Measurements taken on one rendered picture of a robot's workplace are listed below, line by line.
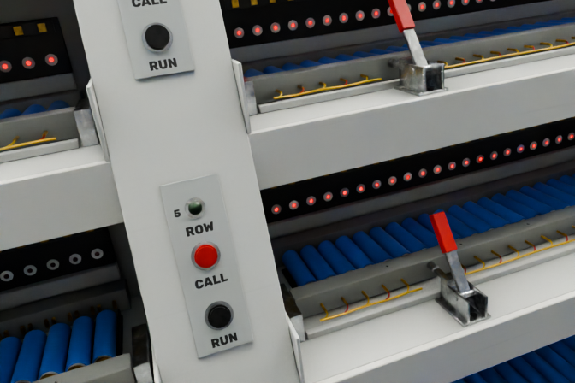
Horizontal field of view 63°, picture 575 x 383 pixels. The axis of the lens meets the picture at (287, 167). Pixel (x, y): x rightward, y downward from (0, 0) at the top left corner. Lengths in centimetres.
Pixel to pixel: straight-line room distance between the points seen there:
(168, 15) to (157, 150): 9
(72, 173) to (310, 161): 17
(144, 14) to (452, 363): 36
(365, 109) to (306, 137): 5
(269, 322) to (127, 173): 14
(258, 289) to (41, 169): 17
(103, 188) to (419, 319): 28
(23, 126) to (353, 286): 30
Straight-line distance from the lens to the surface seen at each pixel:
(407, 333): 43
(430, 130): 40
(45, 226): 35
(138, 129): 33
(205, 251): 33
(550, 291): 49
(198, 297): 34
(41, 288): 53
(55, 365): 45
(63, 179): 34
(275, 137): 34
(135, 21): 34
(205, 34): 34
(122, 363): 41
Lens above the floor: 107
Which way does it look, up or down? 3 degrees down
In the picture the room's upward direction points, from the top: 12 degrees counter-clockwise
